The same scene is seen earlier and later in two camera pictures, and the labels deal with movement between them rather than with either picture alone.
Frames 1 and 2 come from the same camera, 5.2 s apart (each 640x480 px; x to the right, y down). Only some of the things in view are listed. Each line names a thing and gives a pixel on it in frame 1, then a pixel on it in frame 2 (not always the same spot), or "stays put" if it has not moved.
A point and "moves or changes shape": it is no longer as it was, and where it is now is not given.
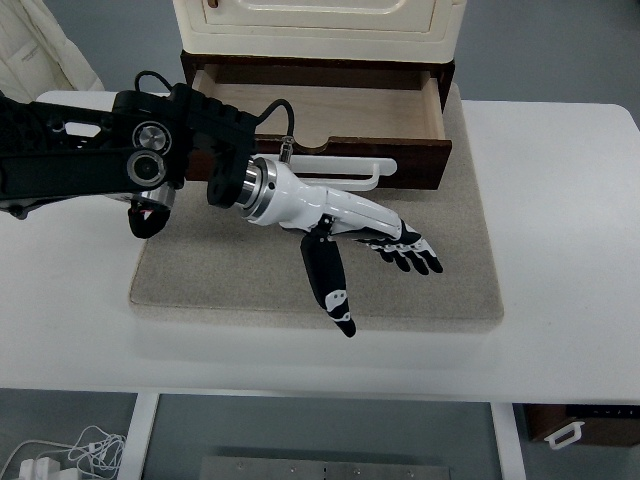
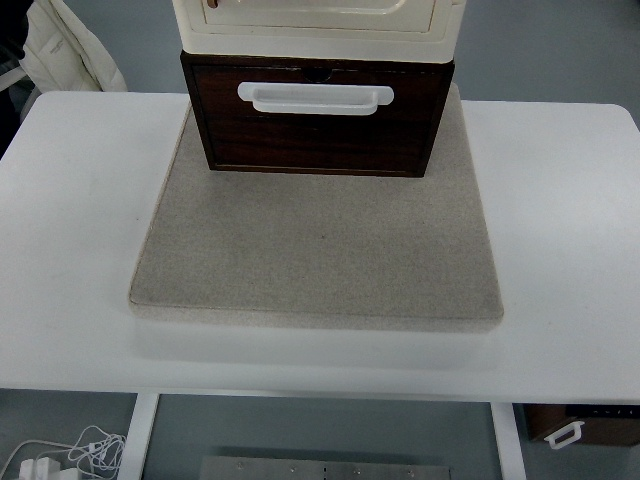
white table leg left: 131,466 stays put
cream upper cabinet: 368,30 stays put
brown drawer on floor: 607,424 stays put
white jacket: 36,56 → 62,54
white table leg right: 508,441 stays put
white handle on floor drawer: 574,427 stays put
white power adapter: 42,468 stays put
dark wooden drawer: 369,112 moves or changes shape
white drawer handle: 376,166 → 308,98
